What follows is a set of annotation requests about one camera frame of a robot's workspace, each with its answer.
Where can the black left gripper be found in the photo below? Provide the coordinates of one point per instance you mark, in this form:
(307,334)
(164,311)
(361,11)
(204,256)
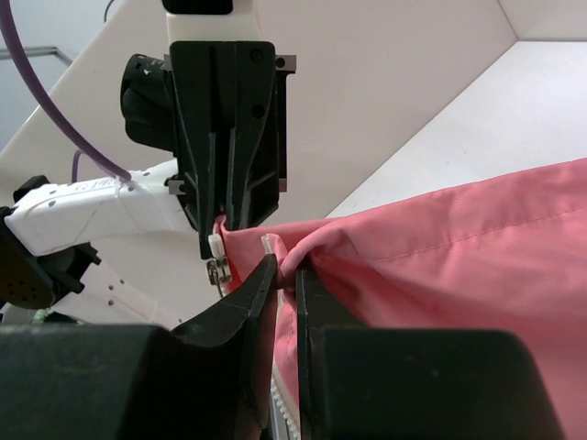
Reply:
(226,125)

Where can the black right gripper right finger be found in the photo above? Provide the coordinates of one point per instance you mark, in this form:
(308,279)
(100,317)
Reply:
(357,382)

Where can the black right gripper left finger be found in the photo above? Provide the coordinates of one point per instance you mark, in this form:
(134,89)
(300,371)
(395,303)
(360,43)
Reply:
(207,379)

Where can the pink zip-up jacket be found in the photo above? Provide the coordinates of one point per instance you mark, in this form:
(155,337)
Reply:
(506,253)

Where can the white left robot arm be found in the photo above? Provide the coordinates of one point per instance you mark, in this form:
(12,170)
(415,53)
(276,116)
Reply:
(49,264)

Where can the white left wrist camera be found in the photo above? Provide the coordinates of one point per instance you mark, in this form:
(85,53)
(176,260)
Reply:
(212,20)

